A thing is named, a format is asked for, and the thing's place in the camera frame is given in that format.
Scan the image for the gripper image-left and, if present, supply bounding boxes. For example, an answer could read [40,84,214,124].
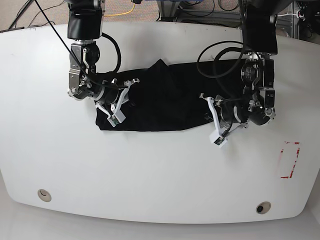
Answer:
[94,78,140,120]

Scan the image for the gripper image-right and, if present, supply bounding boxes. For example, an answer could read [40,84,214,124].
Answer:
[199,93,249,141]

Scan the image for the black t-shirt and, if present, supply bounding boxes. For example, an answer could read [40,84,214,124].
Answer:
[95,59,244,132]

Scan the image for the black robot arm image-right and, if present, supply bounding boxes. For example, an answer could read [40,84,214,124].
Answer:
[196,0,291,148]

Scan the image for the red tape rectangle marking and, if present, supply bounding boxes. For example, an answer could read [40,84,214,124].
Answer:
[278,141,301,179]

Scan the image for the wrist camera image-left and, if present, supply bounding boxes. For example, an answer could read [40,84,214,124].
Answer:
[107,112,126,127]

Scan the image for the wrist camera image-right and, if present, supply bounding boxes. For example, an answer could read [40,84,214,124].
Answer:
[209,131,228,148]

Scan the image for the yellow cable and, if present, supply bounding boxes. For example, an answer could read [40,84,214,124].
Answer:
[103,2,138,18]

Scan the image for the right table cable grommet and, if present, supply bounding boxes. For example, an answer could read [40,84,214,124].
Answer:
[256,201,272,215]

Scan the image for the table cable grommet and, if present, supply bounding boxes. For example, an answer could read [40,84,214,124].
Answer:
[37,189,52,203]
[256,201,272,215]

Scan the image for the left table cable grommet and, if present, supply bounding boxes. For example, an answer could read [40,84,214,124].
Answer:
[37,189,52,203]

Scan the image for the black floor cable left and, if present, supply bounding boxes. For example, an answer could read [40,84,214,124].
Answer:
[8,0,66,30]

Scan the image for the aluminium frame stand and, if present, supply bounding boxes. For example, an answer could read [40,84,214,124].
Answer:
[156,0,300,39]

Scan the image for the white cable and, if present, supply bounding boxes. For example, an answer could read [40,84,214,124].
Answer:
[276,9,300,19]

